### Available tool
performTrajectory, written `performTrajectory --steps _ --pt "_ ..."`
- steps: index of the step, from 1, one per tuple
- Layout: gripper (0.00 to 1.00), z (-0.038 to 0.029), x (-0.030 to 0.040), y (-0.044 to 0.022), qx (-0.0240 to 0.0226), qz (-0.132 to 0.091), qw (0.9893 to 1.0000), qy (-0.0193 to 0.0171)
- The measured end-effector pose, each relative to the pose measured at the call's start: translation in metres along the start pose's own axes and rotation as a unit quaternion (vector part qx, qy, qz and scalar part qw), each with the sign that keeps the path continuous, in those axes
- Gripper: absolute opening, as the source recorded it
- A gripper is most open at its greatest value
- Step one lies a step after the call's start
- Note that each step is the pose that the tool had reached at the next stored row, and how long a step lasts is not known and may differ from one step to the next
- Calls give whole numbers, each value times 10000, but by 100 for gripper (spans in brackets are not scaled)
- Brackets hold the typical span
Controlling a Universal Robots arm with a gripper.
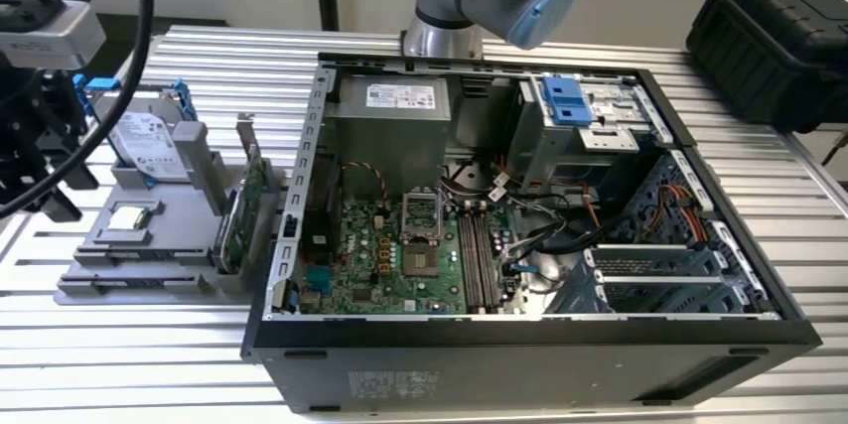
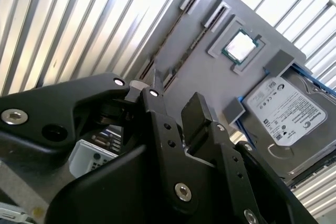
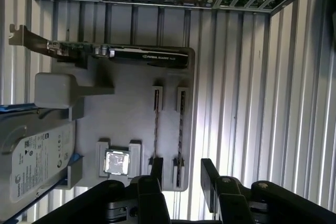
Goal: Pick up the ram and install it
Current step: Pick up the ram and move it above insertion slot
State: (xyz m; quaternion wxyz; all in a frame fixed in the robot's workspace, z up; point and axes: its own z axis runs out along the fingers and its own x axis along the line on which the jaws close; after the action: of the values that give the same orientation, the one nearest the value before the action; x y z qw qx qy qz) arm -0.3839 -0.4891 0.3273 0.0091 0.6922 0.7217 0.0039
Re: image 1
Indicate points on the black case fan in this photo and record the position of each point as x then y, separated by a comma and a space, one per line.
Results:
318, 225

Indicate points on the grey power supply unit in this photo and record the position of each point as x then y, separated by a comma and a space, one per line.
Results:
391, 146

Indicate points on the silver CPU chip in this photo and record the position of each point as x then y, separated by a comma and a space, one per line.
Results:
130, 218

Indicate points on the metal expansion slot cover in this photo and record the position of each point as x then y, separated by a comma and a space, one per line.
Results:
663, 281

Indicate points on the black hard equipment case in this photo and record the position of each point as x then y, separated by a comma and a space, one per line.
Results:
762, 46

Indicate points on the green graphics card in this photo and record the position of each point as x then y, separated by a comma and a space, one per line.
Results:
249, 195

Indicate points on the green motherboard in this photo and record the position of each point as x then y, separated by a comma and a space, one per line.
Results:
371, 270

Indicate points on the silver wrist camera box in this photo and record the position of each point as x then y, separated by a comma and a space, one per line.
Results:
47, 39

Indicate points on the CPU socket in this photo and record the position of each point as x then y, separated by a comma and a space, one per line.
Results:
422, 260

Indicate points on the blue plastic disk carrier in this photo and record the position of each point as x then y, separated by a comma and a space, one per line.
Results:
567, 101

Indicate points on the hard disk in blue carrier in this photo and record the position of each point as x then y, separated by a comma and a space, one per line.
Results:
149, 141

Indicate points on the dark RAM memory stick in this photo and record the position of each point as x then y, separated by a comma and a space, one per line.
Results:
155, 258
133, 286

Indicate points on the black open PC case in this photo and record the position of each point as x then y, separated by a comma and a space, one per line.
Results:
465, 369

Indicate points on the black cabinet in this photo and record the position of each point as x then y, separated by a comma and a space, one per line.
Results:
123, 46

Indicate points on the white four-pin power connector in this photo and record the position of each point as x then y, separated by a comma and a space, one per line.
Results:
379, 220

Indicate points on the grey parts rack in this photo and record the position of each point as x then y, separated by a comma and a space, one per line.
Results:
173, 215

